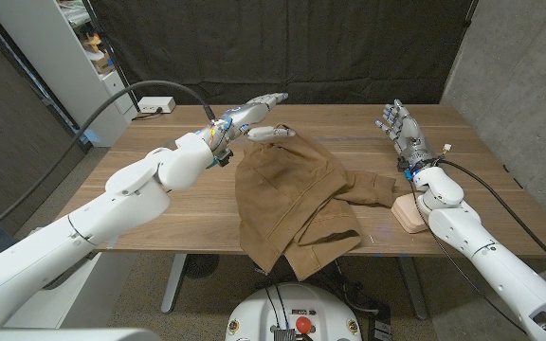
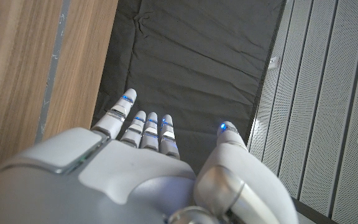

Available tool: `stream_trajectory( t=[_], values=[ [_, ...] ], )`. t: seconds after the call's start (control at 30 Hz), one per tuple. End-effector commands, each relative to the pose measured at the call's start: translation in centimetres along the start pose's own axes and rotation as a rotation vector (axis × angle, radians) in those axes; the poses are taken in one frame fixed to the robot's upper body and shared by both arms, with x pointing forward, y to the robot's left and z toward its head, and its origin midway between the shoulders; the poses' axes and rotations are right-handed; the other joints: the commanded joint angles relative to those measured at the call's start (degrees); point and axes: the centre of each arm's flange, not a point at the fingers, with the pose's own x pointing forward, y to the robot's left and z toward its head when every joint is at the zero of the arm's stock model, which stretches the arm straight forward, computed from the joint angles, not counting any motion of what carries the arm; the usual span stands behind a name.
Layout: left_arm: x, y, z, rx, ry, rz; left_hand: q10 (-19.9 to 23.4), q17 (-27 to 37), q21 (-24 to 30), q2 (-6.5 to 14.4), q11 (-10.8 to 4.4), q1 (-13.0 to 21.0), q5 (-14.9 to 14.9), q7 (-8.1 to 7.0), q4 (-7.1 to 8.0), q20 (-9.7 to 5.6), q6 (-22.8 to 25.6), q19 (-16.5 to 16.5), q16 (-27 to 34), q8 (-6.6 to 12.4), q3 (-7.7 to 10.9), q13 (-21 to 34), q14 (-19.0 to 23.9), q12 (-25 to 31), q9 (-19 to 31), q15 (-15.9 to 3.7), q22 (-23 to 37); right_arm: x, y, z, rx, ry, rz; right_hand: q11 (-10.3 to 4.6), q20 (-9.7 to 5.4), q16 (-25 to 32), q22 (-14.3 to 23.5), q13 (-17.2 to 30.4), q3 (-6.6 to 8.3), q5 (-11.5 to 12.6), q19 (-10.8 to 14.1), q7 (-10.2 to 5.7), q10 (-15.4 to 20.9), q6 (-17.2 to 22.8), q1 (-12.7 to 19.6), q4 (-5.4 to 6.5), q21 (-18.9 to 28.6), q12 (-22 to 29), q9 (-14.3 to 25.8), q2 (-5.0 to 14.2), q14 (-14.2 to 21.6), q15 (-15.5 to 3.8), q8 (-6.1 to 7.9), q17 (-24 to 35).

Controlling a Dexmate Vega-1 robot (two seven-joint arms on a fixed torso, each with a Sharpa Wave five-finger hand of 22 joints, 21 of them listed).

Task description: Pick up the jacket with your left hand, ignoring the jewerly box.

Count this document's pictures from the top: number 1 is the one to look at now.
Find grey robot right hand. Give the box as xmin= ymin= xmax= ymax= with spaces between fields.
xmin=374 ymin=99 xmax=438 ymax=171

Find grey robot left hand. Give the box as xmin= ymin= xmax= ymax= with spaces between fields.
xmin=204 ymin=92 xmax=298 ymax=155

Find brown jacket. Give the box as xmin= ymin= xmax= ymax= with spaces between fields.
xmin=233 ymin=123 xmax=397 ymax=281

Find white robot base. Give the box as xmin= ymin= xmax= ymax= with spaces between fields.
xmin=225 ymin=282 xmax=363 ymax=341

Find cardboard box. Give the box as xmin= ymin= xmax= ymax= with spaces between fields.
xmin=93 ymin=52 xmax=116 ymax=75

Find wooden block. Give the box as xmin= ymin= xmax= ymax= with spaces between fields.
xmin=390 ymin=192 xmax=429 ymax=235

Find white power strip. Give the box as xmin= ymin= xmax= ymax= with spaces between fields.
xmin=137 ymin=96 xmax=177 ymax=115

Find black backdrop curtain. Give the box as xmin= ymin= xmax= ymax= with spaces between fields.
xmin=87 ymin=0 xmax=476 ymax=106

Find black backdrop stand pole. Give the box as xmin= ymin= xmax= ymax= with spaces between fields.
xmin=462 ymin=0 xmax=481 ymax=29
xmin=81 ymin=0 xmax=140 ymax=113

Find grey table leg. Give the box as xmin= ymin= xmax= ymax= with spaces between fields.
xmin=160 ymin=254 xmax=188 ymax=314
xmin=398 ymin=257 xmax=429 ymax=321

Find black round floor fan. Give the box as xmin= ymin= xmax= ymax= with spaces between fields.
xmin=182 ymin=254 xmax=221 ymax=279

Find yellow shelf item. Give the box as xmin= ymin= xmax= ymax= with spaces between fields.
xmin=82 ymin=32 xmax=103 ymax=53

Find white shelf cabinet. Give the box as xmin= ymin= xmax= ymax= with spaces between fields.
xmin=0 ymin=0 xmax=139 ymax=148

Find black power adapter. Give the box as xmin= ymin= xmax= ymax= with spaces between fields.
xmin=367 ymin=302 xmax=393 ymax=341

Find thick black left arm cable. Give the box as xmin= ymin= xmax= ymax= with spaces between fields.
xmin=0 ymin=79 xmax=217 ymax=245

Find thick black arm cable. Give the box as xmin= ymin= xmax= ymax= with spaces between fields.
xmin=436 ymin=158 xmax=546 ymax=281
xmin=0 ymin=79 xmax=217 ymax=245

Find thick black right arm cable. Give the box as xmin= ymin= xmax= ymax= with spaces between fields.
xmin=436 ymin=158 xmax=546 ymax=281

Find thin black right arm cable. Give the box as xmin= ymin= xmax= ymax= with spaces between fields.
xmin=408 ymin=182 xmax=528 ymax=332

